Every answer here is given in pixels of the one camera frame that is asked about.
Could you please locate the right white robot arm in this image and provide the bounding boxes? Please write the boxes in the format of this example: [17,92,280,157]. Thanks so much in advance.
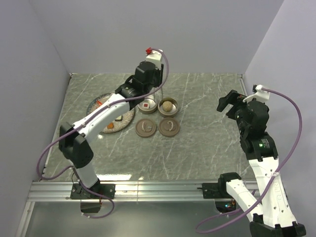
[217,89,306,237]

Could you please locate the orange fried piece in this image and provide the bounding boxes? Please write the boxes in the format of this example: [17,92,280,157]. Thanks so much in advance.
[107,122,114,129]

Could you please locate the silver glitter plate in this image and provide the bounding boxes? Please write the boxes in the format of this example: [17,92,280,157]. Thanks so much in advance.
[86,92,135,135]

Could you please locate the red-centre sushi roll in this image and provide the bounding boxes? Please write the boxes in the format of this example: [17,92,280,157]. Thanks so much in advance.
[142,102,151,110]

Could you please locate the right brown round lid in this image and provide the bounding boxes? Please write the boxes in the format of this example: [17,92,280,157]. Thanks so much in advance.
[158,118,180,137]

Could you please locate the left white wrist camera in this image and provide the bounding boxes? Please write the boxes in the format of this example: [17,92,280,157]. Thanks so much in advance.
[145,47,162,69]

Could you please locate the aluminium mounting rail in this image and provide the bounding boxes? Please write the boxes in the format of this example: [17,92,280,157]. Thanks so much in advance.
[27,179,231,202]

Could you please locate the round metal container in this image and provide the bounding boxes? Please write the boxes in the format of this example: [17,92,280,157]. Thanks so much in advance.
[138,95,158,114]
[158,97,179,118]

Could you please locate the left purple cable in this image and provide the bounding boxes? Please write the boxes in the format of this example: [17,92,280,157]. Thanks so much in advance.
[36,47,169,219]

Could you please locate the beige steamed bun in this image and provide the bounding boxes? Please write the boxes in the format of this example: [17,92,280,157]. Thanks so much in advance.
[162,101,173,112]

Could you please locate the left brown round lid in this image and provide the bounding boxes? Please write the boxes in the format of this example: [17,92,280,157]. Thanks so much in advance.
[135,118,157,138]

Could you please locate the right round metal container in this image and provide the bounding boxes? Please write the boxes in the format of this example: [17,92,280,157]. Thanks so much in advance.
[158,97,179,118]

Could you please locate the left round metal container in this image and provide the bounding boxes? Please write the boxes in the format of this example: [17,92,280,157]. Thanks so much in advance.
[138,95,158,114]

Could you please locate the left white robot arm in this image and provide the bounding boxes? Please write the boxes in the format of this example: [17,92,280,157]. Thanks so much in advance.
[58,61,164,198]

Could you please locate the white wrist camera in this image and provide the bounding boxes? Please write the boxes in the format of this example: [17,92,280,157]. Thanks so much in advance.
[145,47,162,69]
[243,84,270,103]

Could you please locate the white-topped sushi piece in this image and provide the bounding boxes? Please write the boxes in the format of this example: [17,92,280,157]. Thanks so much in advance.
[115,116,123,121]

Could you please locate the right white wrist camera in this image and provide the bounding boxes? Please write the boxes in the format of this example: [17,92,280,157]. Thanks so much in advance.
[243,84,270,103]

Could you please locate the brown round lid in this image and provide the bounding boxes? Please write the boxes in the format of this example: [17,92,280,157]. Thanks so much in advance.
[158,118,180,137]
[135,118,157,138]

